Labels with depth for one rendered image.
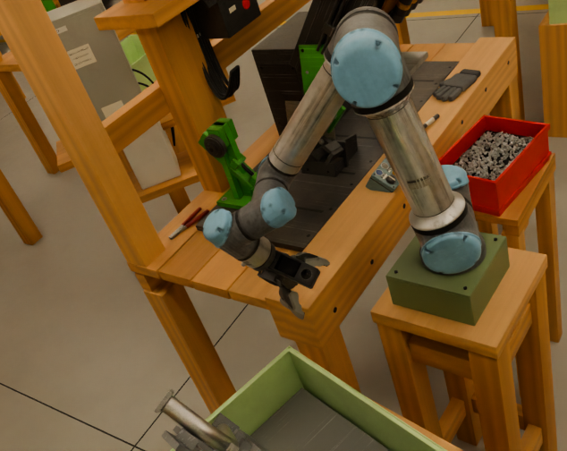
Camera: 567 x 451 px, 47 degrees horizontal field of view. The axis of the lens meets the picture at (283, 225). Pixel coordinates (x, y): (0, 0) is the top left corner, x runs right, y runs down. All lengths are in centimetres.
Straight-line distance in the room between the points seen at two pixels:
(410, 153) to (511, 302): 53
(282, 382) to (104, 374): 177
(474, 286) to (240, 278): 65
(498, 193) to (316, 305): 60
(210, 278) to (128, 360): 135
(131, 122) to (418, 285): 99
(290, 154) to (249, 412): 56
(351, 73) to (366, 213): 80
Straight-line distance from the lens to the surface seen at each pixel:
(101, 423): 295
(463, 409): 221
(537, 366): 191
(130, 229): 194
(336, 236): 180
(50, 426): 310
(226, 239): 136
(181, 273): 192
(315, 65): 202
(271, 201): 131
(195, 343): 224
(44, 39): 175
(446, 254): 132
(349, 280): 175
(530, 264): 168
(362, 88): 112
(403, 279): 155
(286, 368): 146
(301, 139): 135
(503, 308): 158
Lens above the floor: 197
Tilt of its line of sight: 34 degrees down
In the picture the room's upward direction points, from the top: 20 degrees counter-clockwise
